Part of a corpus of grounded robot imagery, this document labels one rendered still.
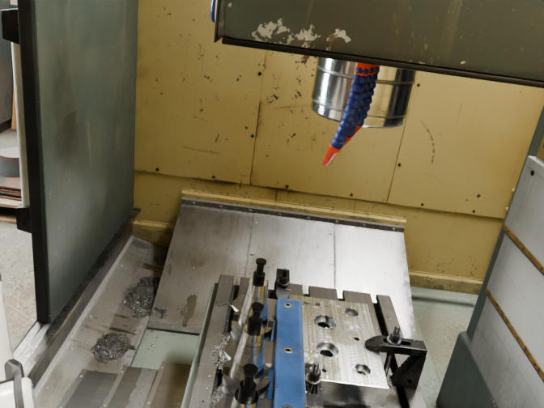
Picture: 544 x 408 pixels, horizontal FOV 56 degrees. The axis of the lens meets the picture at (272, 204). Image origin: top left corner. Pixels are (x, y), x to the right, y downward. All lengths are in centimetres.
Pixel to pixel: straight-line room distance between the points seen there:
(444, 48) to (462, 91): 144
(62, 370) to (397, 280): 115
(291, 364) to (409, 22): 44
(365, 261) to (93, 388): 105
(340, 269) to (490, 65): 143
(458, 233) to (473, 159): 31
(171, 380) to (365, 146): 109
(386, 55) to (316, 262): 143
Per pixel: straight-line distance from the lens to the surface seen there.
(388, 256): 200
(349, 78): 78
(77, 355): 158
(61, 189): 139
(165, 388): 137
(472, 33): 55
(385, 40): 53
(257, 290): 72
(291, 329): 76
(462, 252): 222
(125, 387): 140
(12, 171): 399
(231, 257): 187
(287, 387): 67
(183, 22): 188
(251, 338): 63
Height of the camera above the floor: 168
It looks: 23 degrees down
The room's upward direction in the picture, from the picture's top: 8 degrees clockwise
